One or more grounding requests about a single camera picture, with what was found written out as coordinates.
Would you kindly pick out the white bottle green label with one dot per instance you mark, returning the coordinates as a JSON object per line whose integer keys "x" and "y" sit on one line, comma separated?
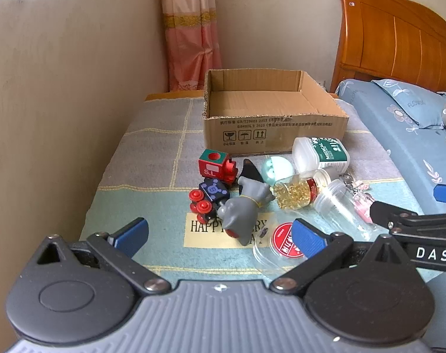
{"x": 320, "y": 152}

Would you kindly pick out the blue floral pillow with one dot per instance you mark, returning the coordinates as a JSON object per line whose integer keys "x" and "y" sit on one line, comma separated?
{"x": 414, "y": 99}

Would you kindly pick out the blue floral bedsheet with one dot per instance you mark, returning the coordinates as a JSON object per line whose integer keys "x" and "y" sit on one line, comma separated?
{"x": 392, "y": 136}

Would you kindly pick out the round clear container red label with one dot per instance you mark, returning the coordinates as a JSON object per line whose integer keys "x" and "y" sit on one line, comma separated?
{"x": 278, "y": 248}

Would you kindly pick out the clear bottle of yellow beads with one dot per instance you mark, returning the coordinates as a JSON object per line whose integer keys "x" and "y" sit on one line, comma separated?
{"x": 298, "y": 190}

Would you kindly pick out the red green toy train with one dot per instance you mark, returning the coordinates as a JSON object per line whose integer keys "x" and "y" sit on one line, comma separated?
{"x": 217, "y": 167}

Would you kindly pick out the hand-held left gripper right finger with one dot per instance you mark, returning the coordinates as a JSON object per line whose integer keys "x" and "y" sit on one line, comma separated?
{"x": 306, "y": 239}

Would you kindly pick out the clear plastic jar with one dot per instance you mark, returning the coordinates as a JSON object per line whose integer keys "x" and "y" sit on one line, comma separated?
{"x": 338, "y": 207}

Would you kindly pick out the dark blue toy train car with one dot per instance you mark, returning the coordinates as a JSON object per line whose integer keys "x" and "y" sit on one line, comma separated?
{"x": 210, "y": 195}

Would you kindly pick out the brown cardboard box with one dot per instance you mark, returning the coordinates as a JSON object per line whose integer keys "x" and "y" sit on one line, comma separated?
{"x": 267, "y": 110}

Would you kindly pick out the black plastic piece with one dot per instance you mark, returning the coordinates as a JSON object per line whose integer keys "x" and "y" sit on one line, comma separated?
{"x": 251, "y": 171}

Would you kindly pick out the pink curtain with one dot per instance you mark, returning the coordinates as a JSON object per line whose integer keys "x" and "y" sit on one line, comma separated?
{"x": 189, "y": 33}

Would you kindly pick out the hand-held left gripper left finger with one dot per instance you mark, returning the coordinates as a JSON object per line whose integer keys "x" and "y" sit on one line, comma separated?
{"x": 130, "y": 236}

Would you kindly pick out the grey cat figurine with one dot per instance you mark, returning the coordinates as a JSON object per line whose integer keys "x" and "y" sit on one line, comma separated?
{"x": 241, "y": 209}

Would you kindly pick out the wooden bed headboard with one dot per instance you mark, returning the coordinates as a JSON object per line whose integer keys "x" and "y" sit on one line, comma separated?
{"x": 392, "y": 36}

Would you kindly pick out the teal round ball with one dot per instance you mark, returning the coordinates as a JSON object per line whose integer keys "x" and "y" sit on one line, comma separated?
{"x": 278, "y": 167}

